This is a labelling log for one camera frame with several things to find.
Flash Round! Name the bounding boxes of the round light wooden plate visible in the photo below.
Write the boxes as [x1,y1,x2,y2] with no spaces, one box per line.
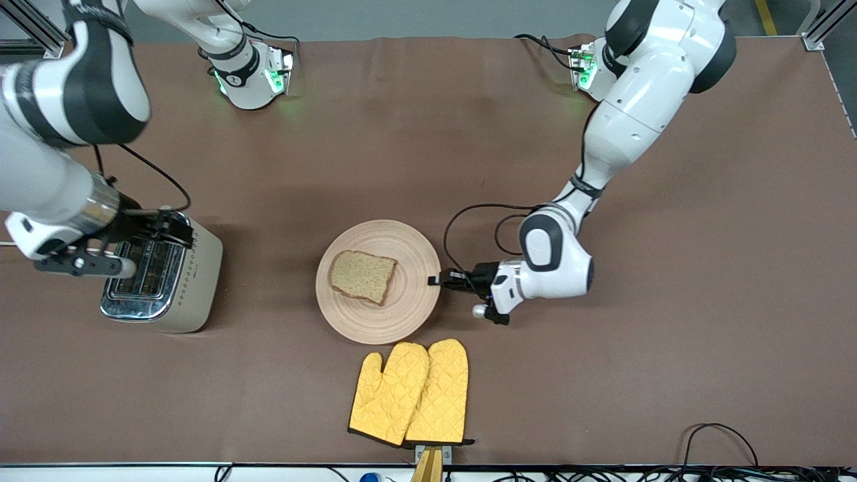
[315,220,442,345]

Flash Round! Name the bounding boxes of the slice of brown bread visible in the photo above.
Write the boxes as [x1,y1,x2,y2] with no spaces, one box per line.
[328,250,398,307]

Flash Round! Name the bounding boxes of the beige chrome two-slot toaster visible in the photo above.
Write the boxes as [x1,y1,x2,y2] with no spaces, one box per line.
[100,211,224,333]

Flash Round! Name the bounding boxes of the yellow quilted oven mitt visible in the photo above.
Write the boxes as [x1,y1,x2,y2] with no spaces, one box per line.
[405,338,475,447]
[348,341,431,447]

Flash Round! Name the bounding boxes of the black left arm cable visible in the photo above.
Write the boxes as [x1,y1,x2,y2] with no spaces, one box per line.
[443,100,603,270]

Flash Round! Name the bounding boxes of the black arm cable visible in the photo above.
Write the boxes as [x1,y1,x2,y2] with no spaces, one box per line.
[443,100,603,270]
[94,143,193,216]

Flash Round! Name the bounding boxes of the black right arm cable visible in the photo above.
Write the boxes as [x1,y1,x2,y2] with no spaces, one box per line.
[94,143,193,216]

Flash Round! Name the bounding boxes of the aluminium frame post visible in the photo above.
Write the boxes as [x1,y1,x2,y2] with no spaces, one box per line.
[0,0,66,60]
[800,0,857,53]

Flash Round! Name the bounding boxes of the black base cable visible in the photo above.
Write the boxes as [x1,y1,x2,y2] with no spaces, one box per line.
[214,0,300,64]
[514,33,576,72]

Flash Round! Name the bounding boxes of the black looped cable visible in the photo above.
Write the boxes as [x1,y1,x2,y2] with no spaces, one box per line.
[682,422,761,469]

